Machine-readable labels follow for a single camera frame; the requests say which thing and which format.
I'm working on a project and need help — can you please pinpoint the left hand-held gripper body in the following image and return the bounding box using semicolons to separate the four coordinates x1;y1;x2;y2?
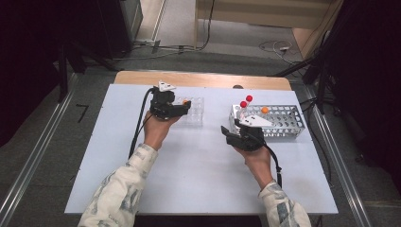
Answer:
149;79;181;121

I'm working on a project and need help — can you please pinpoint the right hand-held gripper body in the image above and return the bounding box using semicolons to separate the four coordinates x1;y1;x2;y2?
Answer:
226;114;275;152

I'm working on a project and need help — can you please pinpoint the clear plastic test tube rack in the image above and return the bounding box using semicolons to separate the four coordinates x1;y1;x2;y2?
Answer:
171;96;205;128

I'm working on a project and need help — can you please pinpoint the metal test tube rack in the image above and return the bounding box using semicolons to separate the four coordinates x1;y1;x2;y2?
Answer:
229;104;306;140

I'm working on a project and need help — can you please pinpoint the person's right hand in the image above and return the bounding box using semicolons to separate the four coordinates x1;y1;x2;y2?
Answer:
235;146;274;190

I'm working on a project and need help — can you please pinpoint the person's left hand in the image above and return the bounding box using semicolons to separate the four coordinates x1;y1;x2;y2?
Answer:
143;113;181;152

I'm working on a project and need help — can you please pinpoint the black metal stand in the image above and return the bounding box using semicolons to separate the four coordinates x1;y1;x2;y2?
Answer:
56;41;122;103
272;31;335;115

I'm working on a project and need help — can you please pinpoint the person's dark clothing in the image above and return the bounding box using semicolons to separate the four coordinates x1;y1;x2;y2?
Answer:
133;215;263;227

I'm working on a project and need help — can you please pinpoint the dark grey cabinet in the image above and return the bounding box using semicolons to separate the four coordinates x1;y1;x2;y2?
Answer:
96;0;144;60

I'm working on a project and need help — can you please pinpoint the beige wooden furniture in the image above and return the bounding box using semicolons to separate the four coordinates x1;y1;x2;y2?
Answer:
193;0;344;60

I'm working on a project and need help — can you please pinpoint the dark curtain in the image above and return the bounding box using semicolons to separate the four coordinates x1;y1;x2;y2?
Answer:
327;0;401;193
0;0;99;148

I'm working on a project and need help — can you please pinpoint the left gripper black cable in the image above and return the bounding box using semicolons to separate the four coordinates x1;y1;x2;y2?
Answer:
128;87;158;159

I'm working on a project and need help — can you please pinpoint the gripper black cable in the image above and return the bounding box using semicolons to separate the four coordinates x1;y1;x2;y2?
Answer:
128;87;158;159
264;142;284;189

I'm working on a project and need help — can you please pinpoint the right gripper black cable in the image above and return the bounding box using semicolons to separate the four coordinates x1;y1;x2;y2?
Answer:
264;142;284;189

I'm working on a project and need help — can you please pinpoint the black hanging cable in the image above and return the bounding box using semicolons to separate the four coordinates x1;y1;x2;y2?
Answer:
193;0;218;51

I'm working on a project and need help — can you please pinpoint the white floor cable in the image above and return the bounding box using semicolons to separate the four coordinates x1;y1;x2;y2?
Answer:
258;39;305;66

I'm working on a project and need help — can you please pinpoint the aluminium floor rail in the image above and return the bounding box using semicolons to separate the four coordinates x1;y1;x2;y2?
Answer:
303;85;374;227
0;73;79;223

